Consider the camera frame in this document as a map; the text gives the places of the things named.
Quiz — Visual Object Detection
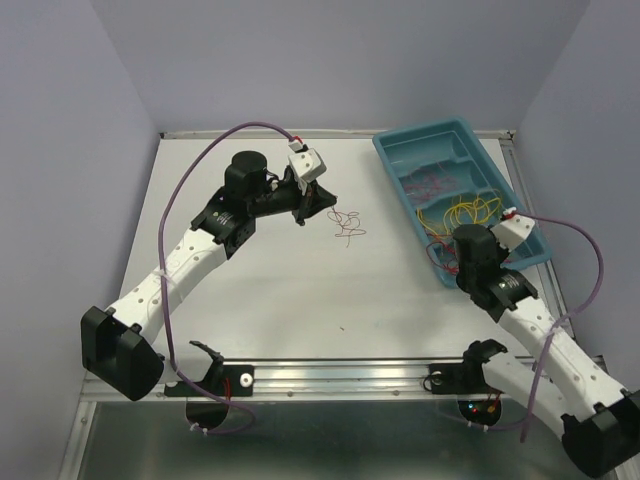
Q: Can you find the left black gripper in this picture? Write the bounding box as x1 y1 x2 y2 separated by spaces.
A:
250 178 337 226

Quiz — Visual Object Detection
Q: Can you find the small pink red wire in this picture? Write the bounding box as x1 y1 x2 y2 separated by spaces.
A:
327 207 369 250

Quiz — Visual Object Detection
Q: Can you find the looped thin red wire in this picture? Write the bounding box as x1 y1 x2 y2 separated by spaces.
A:
402 159 461 204

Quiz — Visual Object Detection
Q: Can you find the thick red wire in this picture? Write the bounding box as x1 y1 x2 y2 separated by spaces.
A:
424 234 461 276

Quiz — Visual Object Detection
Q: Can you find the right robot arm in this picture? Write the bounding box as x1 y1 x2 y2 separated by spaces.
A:
452 212 639 478

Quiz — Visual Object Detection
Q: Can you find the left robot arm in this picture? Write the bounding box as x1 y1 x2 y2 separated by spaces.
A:
80 148 337 401

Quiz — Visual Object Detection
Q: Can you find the teal plastic tray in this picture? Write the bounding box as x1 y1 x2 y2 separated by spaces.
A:
373 117 524 288

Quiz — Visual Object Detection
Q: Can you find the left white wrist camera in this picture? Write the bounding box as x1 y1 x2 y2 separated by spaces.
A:
288 141 327 195

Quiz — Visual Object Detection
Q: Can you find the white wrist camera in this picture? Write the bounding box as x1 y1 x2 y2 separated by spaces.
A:
490 207 536 251
288 141 327 195

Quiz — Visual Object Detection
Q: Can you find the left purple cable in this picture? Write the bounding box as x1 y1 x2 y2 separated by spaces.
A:
157 121 301 436

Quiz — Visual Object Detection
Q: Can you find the purple cable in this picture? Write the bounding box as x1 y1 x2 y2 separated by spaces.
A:
157 121 301 436
469 213 605 444

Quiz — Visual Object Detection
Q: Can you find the aluminium rail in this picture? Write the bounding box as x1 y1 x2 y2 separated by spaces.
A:
79 355 614 401

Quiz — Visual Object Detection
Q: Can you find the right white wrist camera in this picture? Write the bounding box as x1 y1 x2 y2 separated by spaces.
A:
490 207 536 251

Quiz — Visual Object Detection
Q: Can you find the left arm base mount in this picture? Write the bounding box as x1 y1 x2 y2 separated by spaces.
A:
163 340 255 398

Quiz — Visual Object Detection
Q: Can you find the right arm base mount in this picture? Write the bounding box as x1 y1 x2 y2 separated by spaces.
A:
422 339 508 395

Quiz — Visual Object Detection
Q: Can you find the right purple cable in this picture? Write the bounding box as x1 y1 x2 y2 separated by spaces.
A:
469 213 605 444

